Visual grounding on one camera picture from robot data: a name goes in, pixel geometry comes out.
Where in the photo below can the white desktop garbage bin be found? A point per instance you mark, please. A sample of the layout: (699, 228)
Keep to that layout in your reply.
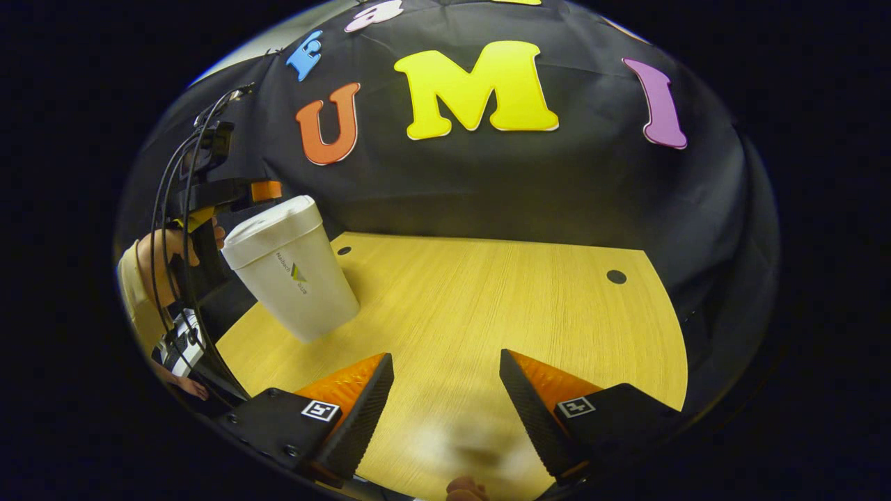
(299, 299)

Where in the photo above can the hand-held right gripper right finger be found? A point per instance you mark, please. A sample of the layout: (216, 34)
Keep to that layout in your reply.
(532, 417)

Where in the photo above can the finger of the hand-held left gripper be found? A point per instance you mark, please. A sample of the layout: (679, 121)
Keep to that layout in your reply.
(223, 191)

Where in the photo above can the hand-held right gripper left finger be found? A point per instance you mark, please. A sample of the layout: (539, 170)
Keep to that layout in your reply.
(365, 414)

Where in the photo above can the white computer desk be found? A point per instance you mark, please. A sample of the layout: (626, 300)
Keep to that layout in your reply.
(191, 358)

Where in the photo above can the wooden desktop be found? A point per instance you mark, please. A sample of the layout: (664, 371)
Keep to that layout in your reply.
(487, 299)

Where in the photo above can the black backdrop cloth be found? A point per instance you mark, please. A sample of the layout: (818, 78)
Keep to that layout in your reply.
(487, 181)

